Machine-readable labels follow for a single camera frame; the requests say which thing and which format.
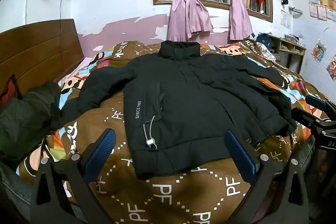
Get black padded jacket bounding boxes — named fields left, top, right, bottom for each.
left=62, top=40, right=297, bottom=180

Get cartoon wall sticker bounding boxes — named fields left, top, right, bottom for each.
left=311, top=40, right=327, bottom=63
left=326, top=55, right=336, bottom=81

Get wooden shelf desk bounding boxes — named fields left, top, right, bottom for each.
left=256, top=34, right=307, bottom=73

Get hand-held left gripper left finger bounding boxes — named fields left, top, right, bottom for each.
left=29, top=128, right=117, bottom=224

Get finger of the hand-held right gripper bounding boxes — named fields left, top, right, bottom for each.
left=291, top=107, right=336, bottom=133
left=304, top=94, right=336, bottom=116

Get group of wall certificates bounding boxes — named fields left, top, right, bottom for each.
left=307, top=0, right=336, bottom=22

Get wooden headboard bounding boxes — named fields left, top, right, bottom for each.
left=0, top=19, right=85, bottom=98

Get brown printed quilt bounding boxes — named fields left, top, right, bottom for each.
left=16, top=39, right=336, bottom=224

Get red cloth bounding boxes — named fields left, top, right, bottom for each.
left=0, top=74, right=23, bottom=107

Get person's blue jeans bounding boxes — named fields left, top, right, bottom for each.
left=0, top=135, right=336, bottom=224

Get dark blue cap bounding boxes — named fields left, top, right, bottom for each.
left=256, top=33, right=273, bottom=50

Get floral cloth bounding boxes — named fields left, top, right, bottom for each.
left=259, top=43, right=277, bottom=62

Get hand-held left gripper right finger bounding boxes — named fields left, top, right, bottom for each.
left=224, top=129, right=310, bottom=224

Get dark green jacket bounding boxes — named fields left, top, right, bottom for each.
left=0, top=81, right=62, bottom=161

